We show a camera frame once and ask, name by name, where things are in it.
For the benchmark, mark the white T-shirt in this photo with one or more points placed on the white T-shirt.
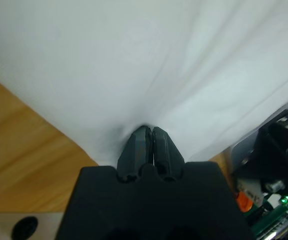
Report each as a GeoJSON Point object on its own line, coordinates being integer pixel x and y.
{"type": "Point", "coordinates": [143, 62]}

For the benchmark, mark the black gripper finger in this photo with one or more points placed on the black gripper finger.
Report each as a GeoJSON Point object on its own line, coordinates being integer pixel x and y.
{"type": "Point", "coordinates": [133, 155]}
{"type": "Point", "coordinates": [167, 157]}

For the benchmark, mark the green circuit board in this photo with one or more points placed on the green circuit board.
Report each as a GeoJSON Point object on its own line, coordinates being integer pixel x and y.
{"type": "Point", "coordinates": [279, 220]}

